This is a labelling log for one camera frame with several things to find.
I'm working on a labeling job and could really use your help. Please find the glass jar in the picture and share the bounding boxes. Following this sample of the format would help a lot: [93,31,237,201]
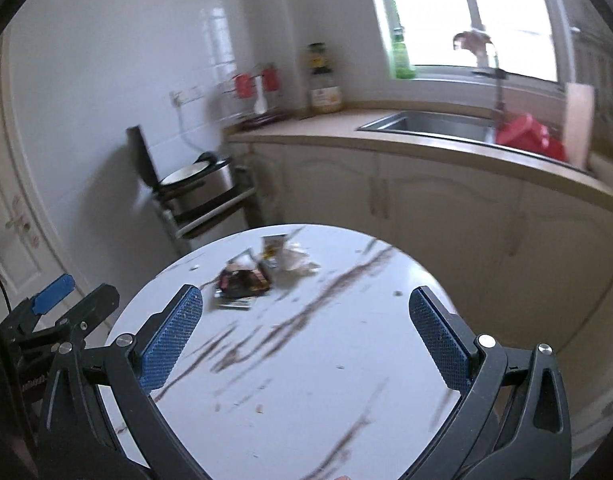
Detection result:
[309,72,343,113]

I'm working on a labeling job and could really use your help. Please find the small white packet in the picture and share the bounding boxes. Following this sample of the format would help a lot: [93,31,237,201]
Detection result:
[261,234,287,261]

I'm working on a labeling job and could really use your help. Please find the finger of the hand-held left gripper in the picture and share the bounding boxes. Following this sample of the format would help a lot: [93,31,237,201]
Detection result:
[1,274,76,336]
[14,282,121,356]

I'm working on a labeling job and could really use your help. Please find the white power cord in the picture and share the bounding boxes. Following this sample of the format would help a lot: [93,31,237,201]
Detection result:
[176,102,197,156]

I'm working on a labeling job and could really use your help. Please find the white trolley rack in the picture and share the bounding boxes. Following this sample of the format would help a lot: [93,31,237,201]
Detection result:
[154,165,260,253]

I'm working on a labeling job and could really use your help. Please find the white wall socket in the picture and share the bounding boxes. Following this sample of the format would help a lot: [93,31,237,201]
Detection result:
[170,86,204,106]

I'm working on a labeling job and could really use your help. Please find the green soap bottle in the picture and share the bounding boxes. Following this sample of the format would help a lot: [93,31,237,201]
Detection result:
[390,27,416,80]

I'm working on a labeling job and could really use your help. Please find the yellow black figurine bottle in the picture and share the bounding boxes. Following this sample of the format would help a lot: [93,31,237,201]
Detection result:
[306,42,328,75]

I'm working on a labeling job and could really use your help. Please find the dark brown wrapper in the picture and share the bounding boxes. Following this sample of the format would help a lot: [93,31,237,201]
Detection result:
[215,259,273,303]

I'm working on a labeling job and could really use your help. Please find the metal kitchen faucet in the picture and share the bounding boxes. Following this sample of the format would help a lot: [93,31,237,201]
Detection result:
[453,30,509,116]

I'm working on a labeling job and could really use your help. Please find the wooden cutting board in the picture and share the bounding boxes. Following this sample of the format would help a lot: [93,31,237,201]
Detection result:
[563,82,596,168]

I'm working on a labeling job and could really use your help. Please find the silver rice cooker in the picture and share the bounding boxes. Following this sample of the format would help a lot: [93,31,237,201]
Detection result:
[126,125,234,221]

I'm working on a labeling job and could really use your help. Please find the cream cupboard doors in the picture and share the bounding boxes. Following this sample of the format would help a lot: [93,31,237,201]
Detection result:
[226,102,613,206]

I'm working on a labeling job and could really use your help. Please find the white tissue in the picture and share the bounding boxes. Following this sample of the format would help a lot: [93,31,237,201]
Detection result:
[279,241,321,275]

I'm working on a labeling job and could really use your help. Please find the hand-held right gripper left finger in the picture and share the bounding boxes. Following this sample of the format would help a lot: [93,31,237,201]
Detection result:
[36,284,214,480]

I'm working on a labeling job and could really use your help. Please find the metal door handle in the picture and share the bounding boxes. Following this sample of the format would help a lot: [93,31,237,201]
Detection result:
[5,195,40,248]

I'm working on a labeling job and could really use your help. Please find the round marble table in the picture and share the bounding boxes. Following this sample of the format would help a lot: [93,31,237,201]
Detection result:
[99,223,462,480]

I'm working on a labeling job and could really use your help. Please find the steel kitchen sink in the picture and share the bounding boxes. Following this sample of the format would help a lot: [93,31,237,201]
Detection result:
[356,111,499,143]

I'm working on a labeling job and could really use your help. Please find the kitchen window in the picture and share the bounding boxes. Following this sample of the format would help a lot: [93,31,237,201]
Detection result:
[363,0,574,83]

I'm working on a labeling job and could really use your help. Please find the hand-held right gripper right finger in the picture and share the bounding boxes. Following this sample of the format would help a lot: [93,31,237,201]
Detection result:
[409,286,572,480]

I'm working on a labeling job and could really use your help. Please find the cream kitchen cabinet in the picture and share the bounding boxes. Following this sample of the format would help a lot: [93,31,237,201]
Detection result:
[229,135,613,461]

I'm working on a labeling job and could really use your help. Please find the pink cloth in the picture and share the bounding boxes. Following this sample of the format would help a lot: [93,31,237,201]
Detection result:
[456,30,489,53]

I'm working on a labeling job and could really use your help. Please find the white door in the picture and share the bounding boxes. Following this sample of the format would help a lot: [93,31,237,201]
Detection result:
[0,25,87,311]

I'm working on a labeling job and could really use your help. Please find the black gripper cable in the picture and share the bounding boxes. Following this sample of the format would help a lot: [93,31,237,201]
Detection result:
[0,272,14,321]

